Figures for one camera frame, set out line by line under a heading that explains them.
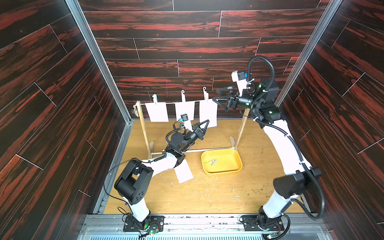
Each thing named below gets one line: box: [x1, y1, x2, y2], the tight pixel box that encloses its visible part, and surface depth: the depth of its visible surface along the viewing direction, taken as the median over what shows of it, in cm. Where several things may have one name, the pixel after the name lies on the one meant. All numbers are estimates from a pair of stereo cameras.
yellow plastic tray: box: [201, 148, 243, 176], surface depth 96 cm
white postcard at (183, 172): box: [173, 159, 194, 184], surface depth 93 cm
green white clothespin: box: [152, 93, 158, 105], surface depth 66 cm
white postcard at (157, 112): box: [145, 102, 169, 122], surface depth 72 cm
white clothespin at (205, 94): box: [203, 86, 209, 102], surface depth 69 cm
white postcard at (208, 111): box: [199, 98, 218, 129], surface depth 72 cm
